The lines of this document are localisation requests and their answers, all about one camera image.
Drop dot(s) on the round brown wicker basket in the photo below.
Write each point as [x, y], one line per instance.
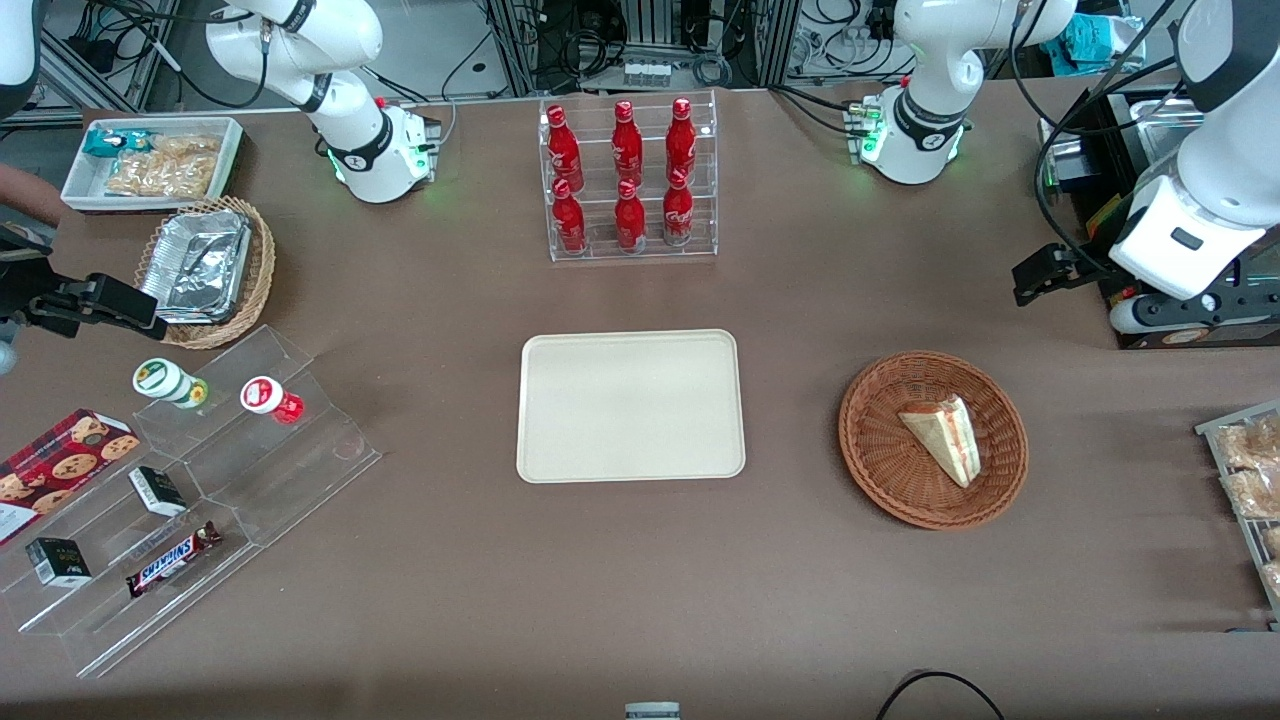
[890, 470]

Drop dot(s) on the clear acrylic bottle rack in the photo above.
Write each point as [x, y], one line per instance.
[700, 215]

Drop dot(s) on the clear bag of crackers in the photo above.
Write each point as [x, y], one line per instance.
[170, 170]

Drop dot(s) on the cream plastic serving tray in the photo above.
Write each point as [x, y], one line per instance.
[630, 405]

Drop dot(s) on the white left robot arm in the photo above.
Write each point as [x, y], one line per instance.
[925, 110]

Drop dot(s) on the tray of wrapped pastries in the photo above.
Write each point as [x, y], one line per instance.
[1225, 470]

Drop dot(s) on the red cola bottle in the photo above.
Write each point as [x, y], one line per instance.
[564, 150]
[678, 212]
[630, 220]
[627, 145]
[681, 140]
[570, 222]

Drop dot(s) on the Snickers chocolate bar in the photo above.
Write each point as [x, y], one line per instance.
[172, 560]

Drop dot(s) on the green-lid white drink cup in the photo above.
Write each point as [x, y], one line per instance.
[165, 380]

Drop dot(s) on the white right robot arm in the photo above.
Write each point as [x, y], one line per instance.
[350, 120]

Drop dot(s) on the clear acrylic stepped stand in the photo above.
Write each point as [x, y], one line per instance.
[270, 470]

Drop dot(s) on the person bare forearm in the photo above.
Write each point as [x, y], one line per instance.
[25, 192]

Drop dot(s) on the teal snack packet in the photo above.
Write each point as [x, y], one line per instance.
[115, 142]

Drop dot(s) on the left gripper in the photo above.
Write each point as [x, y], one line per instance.
[1085, 266]

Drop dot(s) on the small grey device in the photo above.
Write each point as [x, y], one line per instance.
[652, 712]

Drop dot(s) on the small black box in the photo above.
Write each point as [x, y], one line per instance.
[58, 562]
[158, 491]

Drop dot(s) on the aluminium frame rack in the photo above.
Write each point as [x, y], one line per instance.
[640, 40]

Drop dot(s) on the triangular sandwich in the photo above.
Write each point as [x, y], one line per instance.
[948, 440]

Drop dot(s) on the white rectangular snack bin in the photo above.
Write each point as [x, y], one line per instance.
[85, 185]

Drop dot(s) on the black food warmer machine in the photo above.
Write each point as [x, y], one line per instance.
[1085, 180]

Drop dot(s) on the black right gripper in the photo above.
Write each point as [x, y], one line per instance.
[22, 293]

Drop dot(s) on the stack of foil containers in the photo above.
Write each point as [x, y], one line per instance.
[198, 262]

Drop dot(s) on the red-lid drink cup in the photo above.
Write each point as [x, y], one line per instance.
[265, 396]

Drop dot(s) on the light wicker basket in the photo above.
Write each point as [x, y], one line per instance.
[262, 260]

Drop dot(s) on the fried bread piece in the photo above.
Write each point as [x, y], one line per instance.
[1255, 492]
[1252, 442]

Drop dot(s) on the red cookie box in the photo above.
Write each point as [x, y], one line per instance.
[60, 465]

